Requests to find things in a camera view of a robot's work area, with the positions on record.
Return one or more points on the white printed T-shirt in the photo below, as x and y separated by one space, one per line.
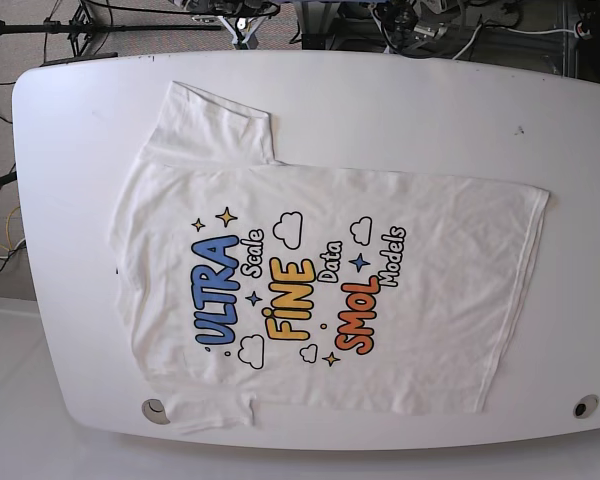
243 280

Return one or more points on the left table cable grommet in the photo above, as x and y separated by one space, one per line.
154 411

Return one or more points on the table cable grommet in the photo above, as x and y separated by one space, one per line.
154 411
586 406

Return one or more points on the right table cable grommet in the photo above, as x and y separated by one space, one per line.
586 406

